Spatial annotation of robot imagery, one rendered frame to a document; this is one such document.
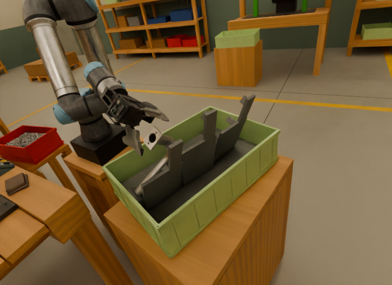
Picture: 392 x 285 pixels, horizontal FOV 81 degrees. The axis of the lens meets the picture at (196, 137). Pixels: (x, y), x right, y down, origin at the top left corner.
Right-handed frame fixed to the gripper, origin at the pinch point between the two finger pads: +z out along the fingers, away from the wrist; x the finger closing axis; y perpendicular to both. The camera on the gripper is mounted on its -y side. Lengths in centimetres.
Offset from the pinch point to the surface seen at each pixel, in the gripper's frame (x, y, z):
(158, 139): 1.2, 1.8, 2.3
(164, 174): -9.3, -8.6, 5.0
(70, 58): -180, -330, -619
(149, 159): -23.0, -32.1, -17.5
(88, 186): -66, -37, -41
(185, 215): -14.4, -12.2, 17.8
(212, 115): 13.5, -15.1, 1.6
